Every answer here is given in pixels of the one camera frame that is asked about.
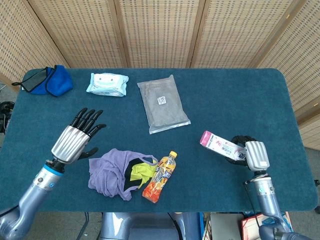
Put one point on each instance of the yellow-green garment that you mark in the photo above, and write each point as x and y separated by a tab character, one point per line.
142	171

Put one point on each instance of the red book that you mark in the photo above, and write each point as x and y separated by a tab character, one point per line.
250	227

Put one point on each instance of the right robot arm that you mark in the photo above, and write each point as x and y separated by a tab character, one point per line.
267	200

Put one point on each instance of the teal table mat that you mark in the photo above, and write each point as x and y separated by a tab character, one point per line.
225	105

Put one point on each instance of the grey clothing in clear bag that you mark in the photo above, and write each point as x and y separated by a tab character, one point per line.
162	107

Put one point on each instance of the light blue wet wipes pack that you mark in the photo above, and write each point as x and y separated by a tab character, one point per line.
107	83

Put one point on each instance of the orange drink bottle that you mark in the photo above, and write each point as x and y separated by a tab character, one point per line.
160	180

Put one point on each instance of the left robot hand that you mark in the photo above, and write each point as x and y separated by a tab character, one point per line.
68	145

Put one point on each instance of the lavender purple garment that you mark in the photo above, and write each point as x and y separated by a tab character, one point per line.
105	172

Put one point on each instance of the wooden bamboo folding screen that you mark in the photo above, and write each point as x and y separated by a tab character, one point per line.
160	32

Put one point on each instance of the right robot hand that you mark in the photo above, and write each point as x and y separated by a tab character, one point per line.
256	156

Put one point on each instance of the pink white toothpaste box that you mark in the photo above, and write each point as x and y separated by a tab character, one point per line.
220	146

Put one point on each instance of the grey-blue robot torso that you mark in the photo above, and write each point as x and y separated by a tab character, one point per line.
140	227

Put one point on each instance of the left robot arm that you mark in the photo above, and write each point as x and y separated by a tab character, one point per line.
32	195

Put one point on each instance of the blue cloth with grey mesh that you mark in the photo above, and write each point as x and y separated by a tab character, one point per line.
58	82

